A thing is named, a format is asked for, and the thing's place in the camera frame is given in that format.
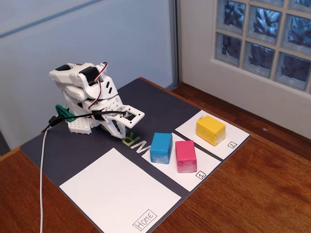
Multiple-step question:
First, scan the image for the yellow paper box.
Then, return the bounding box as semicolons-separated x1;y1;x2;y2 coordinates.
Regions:
196;115;226;147

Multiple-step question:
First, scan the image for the white sheet marked home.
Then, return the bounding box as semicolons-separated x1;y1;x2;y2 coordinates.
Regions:
59;147;182;233

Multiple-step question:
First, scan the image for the white sheet marked one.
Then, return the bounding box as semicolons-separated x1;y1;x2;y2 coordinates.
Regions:
141;133;222;192

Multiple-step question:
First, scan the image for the pink paper box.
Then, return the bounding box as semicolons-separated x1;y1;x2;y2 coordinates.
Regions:
175;140;197;174

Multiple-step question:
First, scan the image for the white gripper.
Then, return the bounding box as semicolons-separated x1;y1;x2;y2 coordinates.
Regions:
84;95;127;139

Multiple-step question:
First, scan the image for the dark grey printed mat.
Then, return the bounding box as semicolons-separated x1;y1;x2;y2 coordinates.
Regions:
19;77;251;233

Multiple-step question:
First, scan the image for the green table clamp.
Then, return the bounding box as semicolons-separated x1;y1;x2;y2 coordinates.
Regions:
55;104;78;122

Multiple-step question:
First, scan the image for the white cable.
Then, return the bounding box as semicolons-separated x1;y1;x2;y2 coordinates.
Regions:
38;130;49;233

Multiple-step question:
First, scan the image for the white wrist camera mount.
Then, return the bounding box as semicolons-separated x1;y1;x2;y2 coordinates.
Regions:
106;104;146;129

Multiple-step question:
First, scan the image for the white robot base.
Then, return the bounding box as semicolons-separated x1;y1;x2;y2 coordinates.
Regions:
62;92;98;134

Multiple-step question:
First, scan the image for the white sheet marked two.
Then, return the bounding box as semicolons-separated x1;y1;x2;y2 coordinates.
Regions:
174;110;251;160

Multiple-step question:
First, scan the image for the blue paper box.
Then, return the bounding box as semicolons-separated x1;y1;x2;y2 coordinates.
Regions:
150;132;173;165

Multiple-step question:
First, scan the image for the grey metal door post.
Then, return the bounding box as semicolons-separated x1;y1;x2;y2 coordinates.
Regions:
169;0;182;89

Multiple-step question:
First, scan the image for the black camera cable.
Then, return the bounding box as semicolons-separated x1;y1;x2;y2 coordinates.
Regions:
40;110;127;133

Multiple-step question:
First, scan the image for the glass block window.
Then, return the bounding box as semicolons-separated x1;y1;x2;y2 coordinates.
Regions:
210;0;311;94

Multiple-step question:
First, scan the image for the red white servo wire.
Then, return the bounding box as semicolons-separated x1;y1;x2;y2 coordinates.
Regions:
88;62;109;110

